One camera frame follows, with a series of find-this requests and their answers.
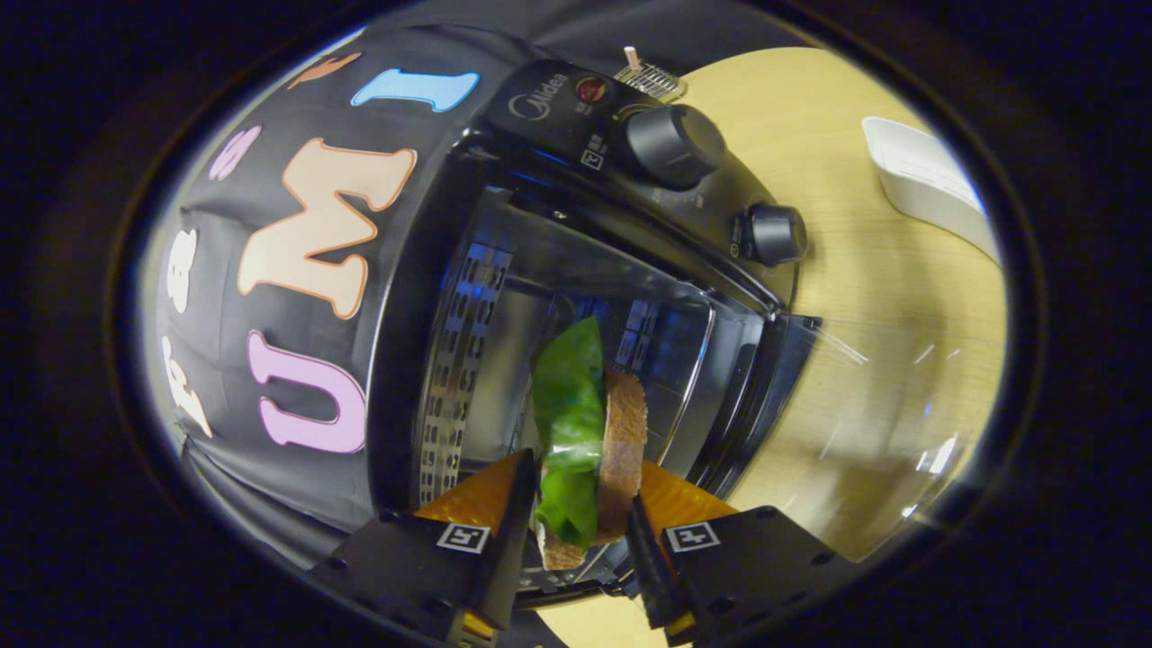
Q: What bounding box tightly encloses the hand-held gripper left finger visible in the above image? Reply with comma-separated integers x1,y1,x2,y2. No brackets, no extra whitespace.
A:
310,448,539,644

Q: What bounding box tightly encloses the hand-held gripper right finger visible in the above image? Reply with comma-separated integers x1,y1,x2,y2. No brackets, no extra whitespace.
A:
625,461,856,647

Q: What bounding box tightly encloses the lettuce sandwich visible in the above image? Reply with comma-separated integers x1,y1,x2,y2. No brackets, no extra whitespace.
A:
529,315,649,572

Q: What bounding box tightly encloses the black toaster oven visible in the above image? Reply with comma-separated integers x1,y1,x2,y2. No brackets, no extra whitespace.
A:
364,58,986,622

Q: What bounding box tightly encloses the black backdrop cloth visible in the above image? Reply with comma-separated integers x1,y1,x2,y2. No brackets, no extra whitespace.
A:
148,0,815,568

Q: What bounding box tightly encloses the white rectangular dish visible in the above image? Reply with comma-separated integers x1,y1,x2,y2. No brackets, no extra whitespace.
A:
861,115,1002,264

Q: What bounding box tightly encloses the metal wire basket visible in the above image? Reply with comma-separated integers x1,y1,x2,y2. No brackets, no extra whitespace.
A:
615,45,685,100

